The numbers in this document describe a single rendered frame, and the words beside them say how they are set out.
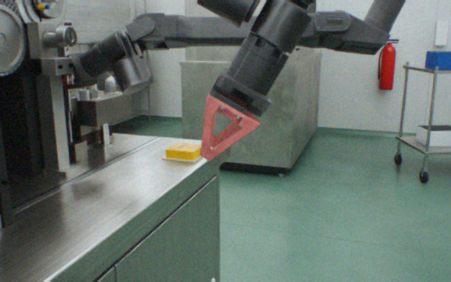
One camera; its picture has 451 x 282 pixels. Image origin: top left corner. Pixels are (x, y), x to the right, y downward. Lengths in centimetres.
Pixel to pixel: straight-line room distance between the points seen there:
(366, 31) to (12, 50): 68
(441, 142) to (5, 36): 355
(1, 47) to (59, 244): 40
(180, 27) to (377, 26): 39
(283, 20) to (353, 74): 479
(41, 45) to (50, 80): 7
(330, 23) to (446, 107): 452
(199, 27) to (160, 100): 508
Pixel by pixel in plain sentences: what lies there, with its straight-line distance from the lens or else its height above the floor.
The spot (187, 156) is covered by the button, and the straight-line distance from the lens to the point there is 101.
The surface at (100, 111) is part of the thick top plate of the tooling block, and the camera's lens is 109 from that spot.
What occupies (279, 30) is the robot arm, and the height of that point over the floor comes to 119.
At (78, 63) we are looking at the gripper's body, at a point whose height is 112.
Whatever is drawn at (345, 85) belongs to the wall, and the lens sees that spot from 531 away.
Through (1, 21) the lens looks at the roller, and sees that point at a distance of 92.
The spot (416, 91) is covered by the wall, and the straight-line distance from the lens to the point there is 532.
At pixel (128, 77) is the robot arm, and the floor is 110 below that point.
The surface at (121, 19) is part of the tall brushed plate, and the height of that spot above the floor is 123.
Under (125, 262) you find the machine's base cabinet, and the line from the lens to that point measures 80.
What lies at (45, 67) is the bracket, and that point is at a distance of 93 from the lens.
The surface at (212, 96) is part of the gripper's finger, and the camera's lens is 50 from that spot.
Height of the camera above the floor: 119
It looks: 15 degrees down
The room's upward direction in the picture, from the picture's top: straight up
